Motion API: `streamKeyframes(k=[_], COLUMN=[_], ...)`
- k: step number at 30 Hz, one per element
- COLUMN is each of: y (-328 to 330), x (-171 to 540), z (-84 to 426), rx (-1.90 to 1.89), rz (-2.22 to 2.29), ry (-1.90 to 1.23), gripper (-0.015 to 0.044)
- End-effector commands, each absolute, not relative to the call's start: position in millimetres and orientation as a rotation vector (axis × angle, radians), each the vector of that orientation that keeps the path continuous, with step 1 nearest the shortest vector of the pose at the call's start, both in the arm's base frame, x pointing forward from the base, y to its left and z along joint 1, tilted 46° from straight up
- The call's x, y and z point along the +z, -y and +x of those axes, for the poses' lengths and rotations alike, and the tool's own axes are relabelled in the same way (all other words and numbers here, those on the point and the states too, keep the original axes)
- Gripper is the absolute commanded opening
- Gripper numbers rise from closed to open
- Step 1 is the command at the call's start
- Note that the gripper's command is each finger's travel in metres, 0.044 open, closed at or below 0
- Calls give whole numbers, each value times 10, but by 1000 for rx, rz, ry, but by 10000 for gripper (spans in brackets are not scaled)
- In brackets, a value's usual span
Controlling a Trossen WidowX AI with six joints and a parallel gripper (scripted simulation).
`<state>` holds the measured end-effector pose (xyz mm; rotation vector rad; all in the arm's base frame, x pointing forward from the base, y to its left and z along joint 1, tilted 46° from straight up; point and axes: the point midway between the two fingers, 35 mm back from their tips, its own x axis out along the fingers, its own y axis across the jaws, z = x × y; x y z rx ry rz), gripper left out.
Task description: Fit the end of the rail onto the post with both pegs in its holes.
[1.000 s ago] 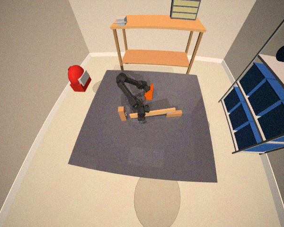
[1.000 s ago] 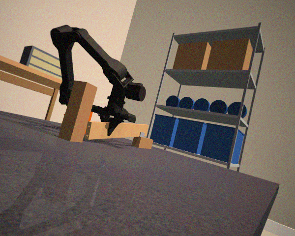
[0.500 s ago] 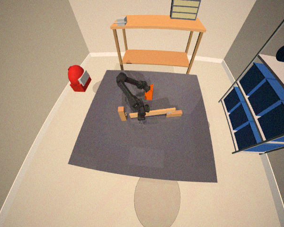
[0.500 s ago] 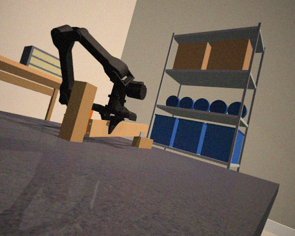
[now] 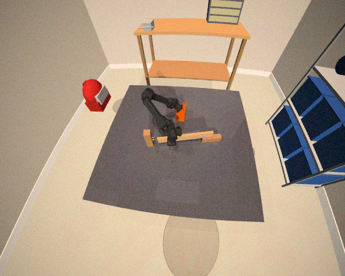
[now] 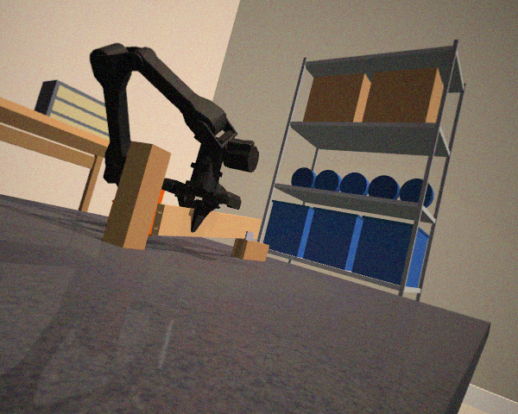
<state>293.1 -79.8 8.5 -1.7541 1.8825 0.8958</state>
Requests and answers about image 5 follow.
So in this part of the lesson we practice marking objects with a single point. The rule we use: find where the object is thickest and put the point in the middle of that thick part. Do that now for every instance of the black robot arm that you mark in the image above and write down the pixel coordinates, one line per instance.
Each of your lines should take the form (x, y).
(161, 121)

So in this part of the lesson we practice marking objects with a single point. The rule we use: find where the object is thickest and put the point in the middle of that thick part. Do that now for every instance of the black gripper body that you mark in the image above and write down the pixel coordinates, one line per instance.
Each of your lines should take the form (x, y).
(171, 143)

